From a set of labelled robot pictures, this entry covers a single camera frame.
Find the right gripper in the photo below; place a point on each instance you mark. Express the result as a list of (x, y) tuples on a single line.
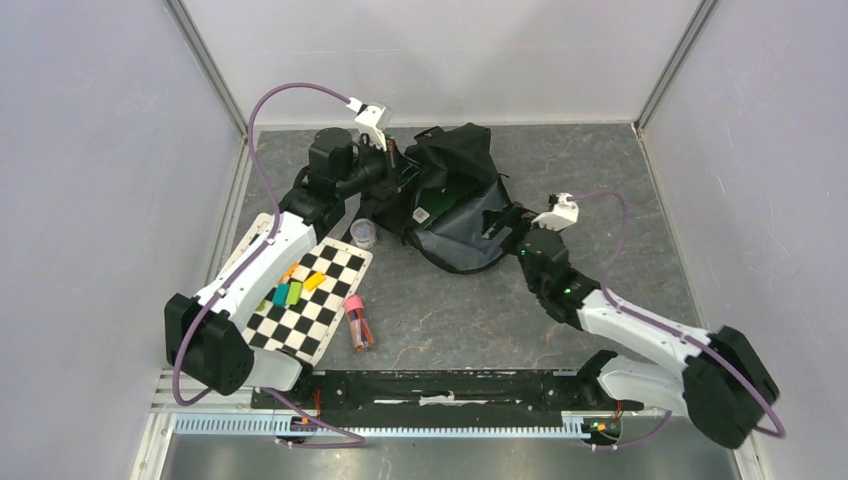
[(514, 215)]

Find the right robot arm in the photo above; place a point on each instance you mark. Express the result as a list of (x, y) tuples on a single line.
[(716, 378)]

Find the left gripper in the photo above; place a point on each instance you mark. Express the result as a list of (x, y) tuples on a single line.
[(397, 172)]

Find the orange toy block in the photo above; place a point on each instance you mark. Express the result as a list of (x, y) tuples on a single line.
[(291, 270)]

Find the green notebook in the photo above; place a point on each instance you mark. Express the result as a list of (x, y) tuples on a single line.
[(432, 203)]

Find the clear jar of paperclips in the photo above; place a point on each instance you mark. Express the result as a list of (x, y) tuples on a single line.
[(363, 233)]

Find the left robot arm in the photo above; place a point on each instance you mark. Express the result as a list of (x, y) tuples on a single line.
[(203, 332)]

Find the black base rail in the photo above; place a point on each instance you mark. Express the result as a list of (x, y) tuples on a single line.
[(451, 398)]

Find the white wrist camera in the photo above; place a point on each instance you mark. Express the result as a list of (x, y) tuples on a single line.
[(563, 212), (371, 120)]

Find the green toy block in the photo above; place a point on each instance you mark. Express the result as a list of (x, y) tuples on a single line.
[(294, 293)]

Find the teal toy block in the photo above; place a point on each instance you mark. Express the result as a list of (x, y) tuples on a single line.
[(280, 295)]

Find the yellow toy block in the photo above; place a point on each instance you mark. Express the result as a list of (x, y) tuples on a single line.
[(313, 281)]

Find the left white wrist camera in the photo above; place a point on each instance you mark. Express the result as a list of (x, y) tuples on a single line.
[(371, 120)]

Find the black student backpack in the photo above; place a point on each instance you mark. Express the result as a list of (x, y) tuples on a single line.
[(456, 241)]

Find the pink capped pencil tube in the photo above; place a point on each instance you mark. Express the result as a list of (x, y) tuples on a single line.
[(361, 334)]

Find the checkered chess board mat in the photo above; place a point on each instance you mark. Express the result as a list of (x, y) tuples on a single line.
[(304, 331)]

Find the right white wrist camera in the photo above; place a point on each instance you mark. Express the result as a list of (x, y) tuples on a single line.
[(563, 212)]

